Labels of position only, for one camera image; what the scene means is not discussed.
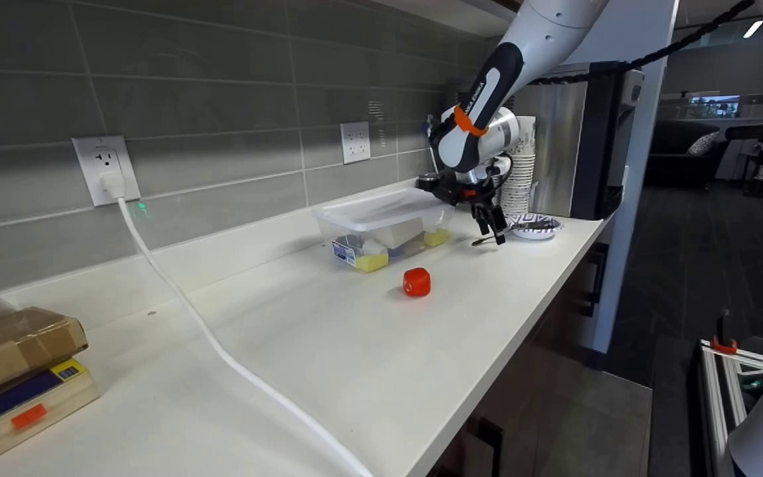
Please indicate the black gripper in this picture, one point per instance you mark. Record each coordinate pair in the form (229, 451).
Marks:
(476, 187)

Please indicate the silver metal spatula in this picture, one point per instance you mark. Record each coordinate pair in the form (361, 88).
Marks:
(481, 240)

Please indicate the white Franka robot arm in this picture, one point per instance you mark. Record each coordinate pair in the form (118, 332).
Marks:
(530, 35)

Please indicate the white blue patterned paper plate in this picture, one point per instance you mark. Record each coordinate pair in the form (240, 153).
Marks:
(537, 234)

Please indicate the brown food pieces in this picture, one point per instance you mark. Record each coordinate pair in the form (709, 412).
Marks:
(537, 223)

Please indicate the large yellow sponge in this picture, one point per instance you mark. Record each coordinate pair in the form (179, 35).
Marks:
(435, 240)

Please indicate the small red object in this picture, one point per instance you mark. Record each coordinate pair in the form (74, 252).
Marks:
(417, 283)

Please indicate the clear plastic lidded container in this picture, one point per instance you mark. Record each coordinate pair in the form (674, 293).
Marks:
(383, 215)

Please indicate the small yellow sponge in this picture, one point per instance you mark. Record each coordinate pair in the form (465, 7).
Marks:
(372, 261)

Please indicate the flat box with yellow label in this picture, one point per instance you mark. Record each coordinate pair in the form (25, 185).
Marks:
(37, 412)

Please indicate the brown cardboard box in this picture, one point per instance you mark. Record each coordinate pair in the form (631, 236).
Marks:
(12, 348)

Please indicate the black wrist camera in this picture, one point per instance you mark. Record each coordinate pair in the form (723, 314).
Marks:
(432, 187)

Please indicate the aluminium frame with red clamp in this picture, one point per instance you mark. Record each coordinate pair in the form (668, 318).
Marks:
(716, 389)

